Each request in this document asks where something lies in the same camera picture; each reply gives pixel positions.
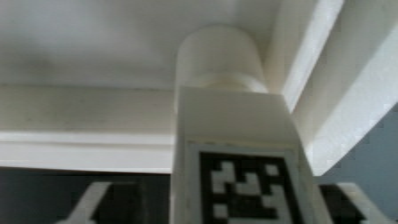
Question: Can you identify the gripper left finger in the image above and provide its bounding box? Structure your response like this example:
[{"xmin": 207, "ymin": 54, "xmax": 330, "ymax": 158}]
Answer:
[{"xmin": 55, "ymin": 182, "xmax": 147, "ymax": 224}]

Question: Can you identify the white U-shaped fence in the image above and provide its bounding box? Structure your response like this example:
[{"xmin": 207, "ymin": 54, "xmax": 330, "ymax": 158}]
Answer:
[{"xmin": 293, "ymin": 0, "xmax": 398, "ymax": 175}]

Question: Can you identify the white square tabletop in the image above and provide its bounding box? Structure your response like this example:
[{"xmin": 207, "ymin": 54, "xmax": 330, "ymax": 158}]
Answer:
[{"xmin": 0, "ymin": 0, "xmax": 344, "ymax": 173}]

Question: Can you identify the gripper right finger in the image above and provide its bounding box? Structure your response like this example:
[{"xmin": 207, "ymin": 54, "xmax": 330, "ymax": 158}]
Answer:
[{"xmin": 319, "ymin": 182, "xmax": 394, "ymax": 224}]

